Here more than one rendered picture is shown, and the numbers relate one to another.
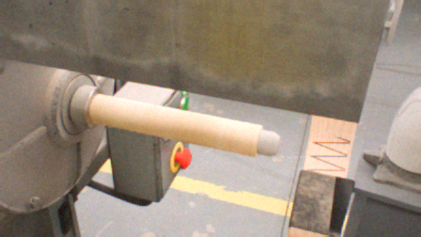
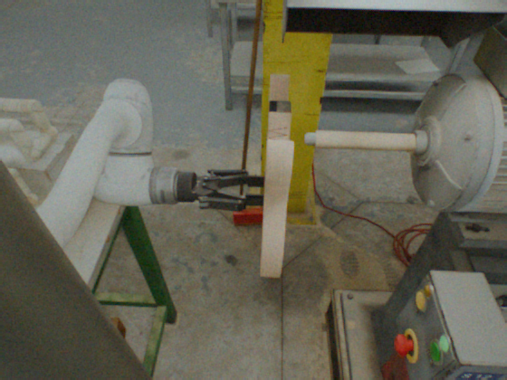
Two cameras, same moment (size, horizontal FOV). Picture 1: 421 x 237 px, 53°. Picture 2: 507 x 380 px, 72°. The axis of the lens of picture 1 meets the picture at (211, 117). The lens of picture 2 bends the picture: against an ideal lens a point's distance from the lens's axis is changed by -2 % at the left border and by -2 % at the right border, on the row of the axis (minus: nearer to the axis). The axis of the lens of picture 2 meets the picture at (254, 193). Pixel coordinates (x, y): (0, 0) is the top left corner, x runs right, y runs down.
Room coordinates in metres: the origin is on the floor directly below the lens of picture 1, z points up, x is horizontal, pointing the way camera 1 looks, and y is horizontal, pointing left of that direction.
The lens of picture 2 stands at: (0.83, -0.28, 1.65)
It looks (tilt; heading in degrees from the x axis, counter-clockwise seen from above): 46 degrees down; 166
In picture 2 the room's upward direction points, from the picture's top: straight up
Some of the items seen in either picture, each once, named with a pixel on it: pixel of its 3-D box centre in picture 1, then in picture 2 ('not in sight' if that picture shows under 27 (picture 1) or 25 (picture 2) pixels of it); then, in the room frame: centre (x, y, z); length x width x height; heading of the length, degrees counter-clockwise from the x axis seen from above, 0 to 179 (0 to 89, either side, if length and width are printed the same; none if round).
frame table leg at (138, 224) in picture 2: not in sight; (152, 271); (0.03, -0.50, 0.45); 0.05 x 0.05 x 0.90; 73
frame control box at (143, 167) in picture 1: (115, 146); (473, 331); (0.66, 0.19, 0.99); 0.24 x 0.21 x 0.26; 73
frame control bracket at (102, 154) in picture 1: (96, 151); (469, 296); (0.61, 0.21, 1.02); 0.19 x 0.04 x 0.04; 163
